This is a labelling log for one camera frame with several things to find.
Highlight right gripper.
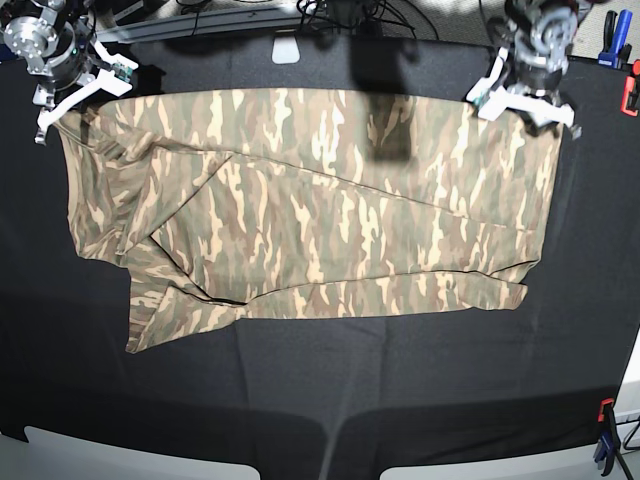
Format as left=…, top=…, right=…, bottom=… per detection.
left=33, top=39, right=139, bottom=145

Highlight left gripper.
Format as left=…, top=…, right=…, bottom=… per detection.
left=465, top=47, right=582, bottom=140

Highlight camouflage t-shirt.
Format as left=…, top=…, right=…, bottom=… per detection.
left=56, top=88, right=562, bottom=353

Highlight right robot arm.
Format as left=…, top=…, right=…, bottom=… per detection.
left=1, top=0, right=139, bottom=145

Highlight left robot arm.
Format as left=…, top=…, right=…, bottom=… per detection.
left=466, top=1, right=595, bottom=139

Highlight blue clamp top right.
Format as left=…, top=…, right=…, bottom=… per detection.
left=597, top=9, right=633, bottom=69

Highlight red clamp right edge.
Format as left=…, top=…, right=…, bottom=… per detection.
left=620, top=59, right=640, bottom=117

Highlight black table cloth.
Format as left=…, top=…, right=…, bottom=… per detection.
left=1, top=59, right=639, bottom=479

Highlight orange black clamp bottom right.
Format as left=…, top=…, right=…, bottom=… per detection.
left=593, top=398, right=621, bottom=477

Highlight black tangled cables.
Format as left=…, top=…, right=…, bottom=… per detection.
left=174, top=0, right=441, bottom=39

